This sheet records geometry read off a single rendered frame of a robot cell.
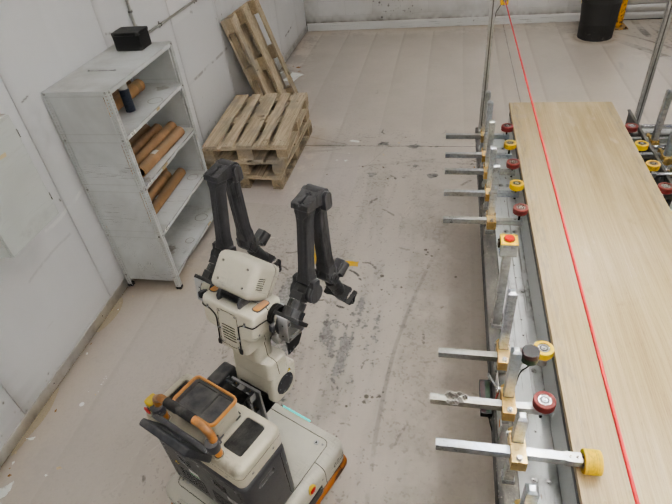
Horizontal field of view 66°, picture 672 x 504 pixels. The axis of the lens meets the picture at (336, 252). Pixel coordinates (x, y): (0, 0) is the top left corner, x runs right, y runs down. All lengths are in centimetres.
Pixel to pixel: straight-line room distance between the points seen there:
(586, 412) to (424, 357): 142
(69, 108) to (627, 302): 316
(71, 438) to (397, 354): 199
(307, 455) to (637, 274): 176
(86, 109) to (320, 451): 235
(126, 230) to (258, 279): 212
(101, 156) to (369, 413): 228
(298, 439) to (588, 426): 134
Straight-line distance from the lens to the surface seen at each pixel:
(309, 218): 182
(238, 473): 209
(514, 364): 200
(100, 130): 353
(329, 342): 345
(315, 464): 265
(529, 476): 228
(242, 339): 205
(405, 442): 301
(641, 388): 228
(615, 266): 276
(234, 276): 197
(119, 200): 378
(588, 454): 195
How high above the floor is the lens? 259
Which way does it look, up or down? 39 degrees down
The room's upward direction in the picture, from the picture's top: 6 degrees counter-clockwise
